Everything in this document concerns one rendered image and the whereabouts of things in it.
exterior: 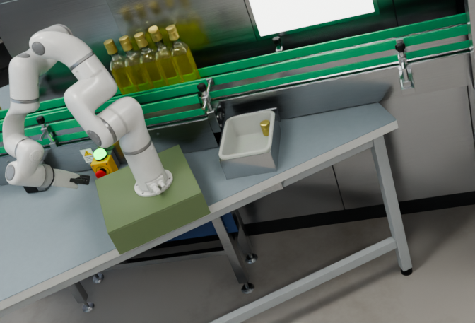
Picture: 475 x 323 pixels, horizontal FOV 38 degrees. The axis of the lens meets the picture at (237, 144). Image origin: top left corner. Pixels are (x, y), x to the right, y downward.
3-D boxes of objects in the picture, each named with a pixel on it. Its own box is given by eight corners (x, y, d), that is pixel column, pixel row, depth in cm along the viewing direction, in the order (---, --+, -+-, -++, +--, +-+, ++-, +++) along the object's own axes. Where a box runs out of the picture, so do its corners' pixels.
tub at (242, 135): (281, 128, 238) (274, 108, 233) (277, 170, 220) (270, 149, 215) (233, 137, 242) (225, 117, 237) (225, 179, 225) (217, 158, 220)
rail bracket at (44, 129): (61, 143, 249) (45, 114, 242) (55, 156, 244) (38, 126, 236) (52, 145, 251) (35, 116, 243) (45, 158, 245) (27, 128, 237)
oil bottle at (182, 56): (206, 90, 248) (186, 38, 236) (203, 98, 244) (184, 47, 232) (191, 92, 250) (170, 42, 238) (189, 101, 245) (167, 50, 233)
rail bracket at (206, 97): (220, 96, 241) (209, 66, 234) (214, 124, 228) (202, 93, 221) (213, 97, 242) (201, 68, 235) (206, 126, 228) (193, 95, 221)
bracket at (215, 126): (226, 115, 243) (220, 99, 239) (223, 131, 236) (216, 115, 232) (217, 117, 244) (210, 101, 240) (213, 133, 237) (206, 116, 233)
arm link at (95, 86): (99, 49, 199) (56, 80, 191) (149, 116, 204) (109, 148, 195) (88, 59, 207) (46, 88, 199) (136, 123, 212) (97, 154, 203)
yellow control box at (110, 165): (121, 165, 250) (112, 149, 246) (115, 178, 244) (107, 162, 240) (103, 168, 252) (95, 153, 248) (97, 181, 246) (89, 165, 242)
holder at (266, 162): (282, 121, 242) (276, 102, 238) (277, 171, 221) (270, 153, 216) (235, 129, 247) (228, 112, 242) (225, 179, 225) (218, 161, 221)
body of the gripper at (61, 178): (32, 184, 225) (59, 186, 234) (51, 190, 218) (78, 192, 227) (36, 161, 225) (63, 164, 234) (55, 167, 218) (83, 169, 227)
